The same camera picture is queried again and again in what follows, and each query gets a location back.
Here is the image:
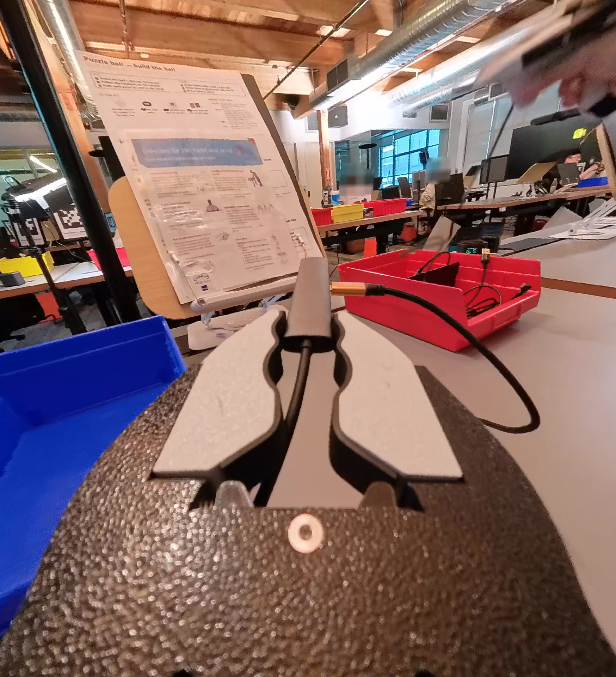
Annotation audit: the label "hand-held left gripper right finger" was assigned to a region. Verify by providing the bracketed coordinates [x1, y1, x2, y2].
[331, 312, 465, 503]

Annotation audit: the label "black computer monitor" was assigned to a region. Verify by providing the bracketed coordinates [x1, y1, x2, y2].
[506, 122, 600, 182]

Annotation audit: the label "black metal pole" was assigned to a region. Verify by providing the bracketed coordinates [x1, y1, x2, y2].
[0, 0, 142, 324]

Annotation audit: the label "person's right hand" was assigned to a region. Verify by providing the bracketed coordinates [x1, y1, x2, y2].
[511, 50, 616, 114]

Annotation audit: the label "printed instruction sheets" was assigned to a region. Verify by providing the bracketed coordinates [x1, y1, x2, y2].
[78, 50, 310, 306]

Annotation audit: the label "black cable long gold plug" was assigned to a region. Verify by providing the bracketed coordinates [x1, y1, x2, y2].
[331, 282, 542, 435]

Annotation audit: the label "dark grey usb hub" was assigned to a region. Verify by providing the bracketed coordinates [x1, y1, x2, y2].
[255, 258, 336, 506]

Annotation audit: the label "blue plastic bin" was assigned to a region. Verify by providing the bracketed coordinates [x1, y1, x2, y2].
[0, 316, 187, 664]

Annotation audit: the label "white stand base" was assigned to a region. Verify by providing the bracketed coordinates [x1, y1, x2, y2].
[187, 296, 309, 351]

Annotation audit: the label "silver ceiling duct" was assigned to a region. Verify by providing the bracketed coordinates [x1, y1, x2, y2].
[32, 0, 101, 123]
[308, 0, 501, 109]

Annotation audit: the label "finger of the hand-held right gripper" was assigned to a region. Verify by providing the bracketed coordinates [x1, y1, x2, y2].
[480, 11, 575, 80]

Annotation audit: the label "grey desk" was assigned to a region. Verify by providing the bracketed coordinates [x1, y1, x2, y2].
[184, 212, 616, 677]

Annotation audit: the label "long red plastic bin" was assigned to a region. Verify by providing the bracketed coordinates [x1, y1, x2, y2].
[363, 198, 409, 217]

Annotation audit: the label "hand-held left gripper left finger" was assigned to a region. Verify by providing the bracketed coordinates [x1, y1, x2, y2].
[152, 309, 290, 500]

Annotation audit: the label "black white tag marker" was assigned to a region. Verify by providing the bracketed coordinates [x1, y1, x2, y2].
[44, 180, 88, 242]

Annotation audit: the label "coiled black cable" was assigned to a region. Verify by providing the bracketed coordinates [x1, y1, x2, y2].
[463, 283, 532, 319]

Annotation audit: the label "wooden document stand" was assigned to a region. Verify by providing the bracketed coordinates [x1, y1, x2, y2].
[98, 73, 326, 321]

